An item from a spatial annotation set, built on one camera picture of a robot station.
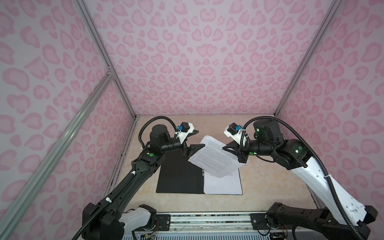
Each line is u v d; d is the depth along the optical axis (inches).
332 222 16.8
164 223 28.7
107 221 14.7
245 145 20.9
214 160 27.8
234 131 19.8
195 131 27.6
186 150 24.9
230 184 34.0
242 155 21.1
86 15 27.8
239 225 28.7
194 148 23.9
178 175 34.4
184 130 22.5
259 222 28.8
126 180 18.1
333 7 27.4
